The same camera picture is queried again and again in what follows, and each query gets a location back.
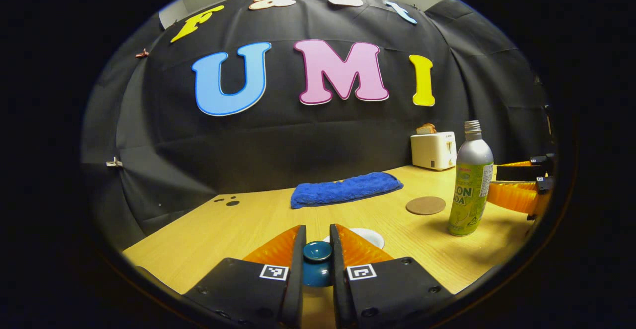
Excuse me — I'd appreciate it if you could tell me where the teal teacup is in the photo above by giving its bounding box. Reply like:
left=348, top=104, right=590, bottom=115
left=323, top=228, right=385, bottom=250

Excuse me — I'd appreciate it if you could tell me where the silver green water bottle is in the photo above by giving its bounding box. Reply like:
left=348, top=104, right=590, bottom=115
left=448, top=120, right=494, bottom=236

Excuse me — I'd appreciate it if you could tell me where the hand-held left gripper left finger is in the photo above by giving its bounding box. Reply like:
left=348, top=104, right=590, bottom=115
left=184, top=225, right=307, bottom=327

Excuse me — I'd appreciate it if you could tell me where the black backdrop cloth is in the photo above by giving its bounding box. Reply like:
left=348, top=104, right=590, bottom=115
left=82, top=0, right=552, bottom=250

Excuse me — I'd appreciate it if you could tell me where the round cork coaster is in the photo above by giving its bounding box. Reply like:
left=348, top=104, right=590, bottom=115
left=406, top=196, right=447, bottom=216

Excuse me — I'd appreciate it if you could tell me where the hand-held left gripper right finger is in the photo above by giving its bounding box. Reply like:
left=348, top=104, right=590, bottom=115
left=329, top=224, right=453, bottom=329

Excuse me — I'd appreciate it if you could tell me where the white toaster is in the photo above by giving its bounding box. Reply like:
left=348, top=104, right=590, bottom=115
left=410, top=131, right=457, bottom=171

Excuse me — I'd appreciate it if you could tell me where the teal teacup lid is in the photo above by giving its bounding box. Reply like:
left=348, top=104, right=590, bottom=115
left=302, top=240, right=333, bottom=288

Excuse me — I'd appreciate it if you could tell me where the blue towel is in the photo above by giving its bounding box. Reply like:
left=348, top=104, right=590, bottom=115
left=291, top=172, right=404, bottom=209

